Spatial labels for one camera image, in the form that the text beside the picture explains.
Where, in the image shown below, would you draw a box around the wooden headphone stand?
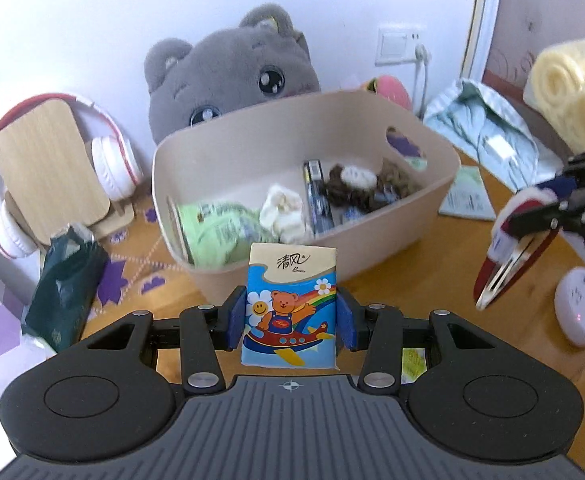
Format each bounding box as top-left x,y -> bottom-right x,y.
0,97 -> 136,246

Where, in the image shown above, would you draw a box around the light green striped cloth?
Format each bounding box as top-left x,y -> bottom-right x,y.
423,78 -> 563,192

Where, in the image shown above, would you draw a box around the beige plastic storage bin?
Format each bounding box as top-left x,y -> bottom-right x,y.
151,88 -> 462,306

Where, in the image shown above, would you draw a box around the brown scrunchie with white puff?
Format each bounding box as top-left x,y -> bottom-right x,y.
323,158 -> 421,214

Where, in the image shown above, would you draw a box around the cartoon bear tissue pack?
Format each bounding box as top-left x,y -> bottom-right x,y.
242,243 -> 337,370

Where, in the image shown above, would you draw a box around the white round power strip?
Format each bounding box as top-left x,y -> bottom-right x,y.
554,266 -> 585,348

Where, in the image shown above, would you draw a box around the dark green tissue packet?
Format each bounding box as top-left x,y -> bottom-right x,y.
21,223 -> 108,352

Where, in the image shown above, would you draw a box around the red white headphones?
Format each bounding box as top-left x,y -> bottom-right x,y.
0,92 -> 145,260

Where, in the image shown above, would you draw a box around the long dark printed box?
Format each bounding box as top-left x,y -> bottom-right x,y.
303,159 -> 334,236

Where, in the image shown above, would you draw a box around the green white snack bag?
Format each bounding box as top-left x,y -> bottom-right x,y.
166,198 -> 278,270

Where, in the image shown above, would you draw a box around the yellow rolled towel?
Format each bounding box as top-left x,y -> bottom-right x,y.
523,39 -> 585,154

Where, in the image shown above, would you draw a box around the grey plush cat toy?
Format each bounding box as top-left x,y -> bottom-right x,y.
144,3 -> 321,143

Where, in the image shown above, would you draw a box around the purple flower table mat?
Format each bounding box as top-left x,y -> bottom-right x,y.
83,191 -> 199,337

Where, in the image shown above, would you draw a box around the pale green paper packet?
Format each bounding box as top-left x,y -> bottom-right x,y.
439,166 -> 497,221

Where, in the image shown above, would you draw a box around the white wall socket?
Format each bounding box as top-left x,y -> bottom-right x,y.
375,24 -> 430,66

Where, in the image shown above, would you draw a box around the white cloth scrunchie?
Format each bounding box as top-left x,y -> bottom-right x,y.
259,184 -> 308,244

